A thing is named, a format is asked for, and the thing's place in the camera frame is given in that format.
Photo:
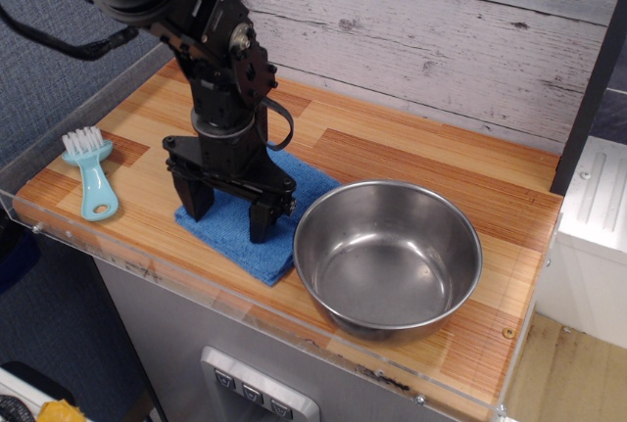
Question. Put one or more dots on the light blue scrub brush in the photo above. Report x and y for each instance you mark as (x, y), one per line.
(86, 148)

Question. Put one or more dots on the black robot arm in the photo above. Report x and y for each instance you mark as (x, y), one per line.
(230, 77)

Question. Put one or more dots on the dark grey right post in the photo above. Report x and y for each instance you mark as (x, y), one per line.
(602, 71)

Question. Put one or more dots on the stainless steel pot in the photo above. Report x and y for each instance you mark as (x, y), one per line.
(387, 260)

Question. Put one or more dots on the white appliance at right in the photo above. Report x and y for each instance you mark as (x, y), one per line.
(583, 285)

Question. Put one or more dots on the clear acrylic table guard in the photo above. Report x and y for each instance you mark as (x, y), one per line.
(462, 371)

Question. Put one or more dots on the blue cloth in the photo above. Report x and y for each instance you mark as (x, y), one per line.
(226, 227)

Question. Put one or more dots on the silver dispenser panel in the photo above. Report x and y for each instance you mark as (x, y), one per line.
(247, 393)

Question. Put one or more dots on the yellow object bottom left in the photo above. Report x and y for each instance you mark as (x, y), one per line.
(59, 411)

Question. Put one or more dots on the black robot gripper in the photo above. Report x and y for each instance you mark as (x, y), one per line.
(236, 163)

